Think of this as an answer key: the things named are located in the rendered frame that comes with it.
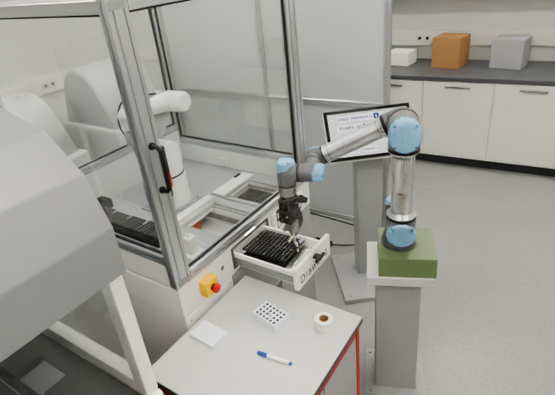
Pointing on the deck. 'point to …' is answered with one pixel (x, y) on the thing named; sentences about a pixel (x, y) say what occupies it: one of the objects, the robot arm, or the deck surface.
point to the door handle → (162, 168)
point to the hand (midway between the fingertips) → (294, 232)
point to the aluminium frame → (148, 133)
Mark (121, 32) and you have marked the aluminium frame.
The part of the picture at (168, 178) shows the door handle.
